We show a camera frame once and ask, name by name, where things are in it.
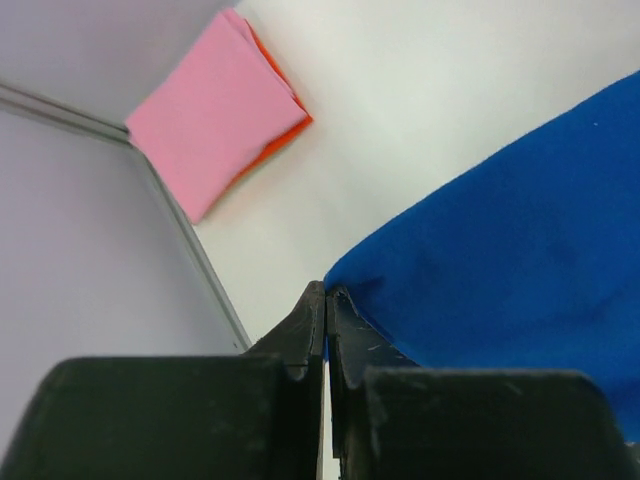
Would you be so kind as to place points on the pink folded t shirt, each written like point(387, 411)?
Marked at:
point(212, 115)

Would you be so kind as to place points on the orange folded t shirt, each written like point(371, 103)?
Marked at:
point(281, 141)

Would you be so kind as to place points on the aluminium enclosure frame left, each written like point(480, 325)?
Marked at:
point(94, 251)

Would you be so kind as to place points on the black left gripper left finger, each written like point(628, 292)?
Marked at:
point(257, 415)

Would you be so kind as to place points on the blue t shirt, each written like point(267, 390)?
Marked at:
point(528, 260)

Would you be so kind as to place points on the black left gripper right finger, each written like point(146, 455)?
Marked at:
point(392, 419)

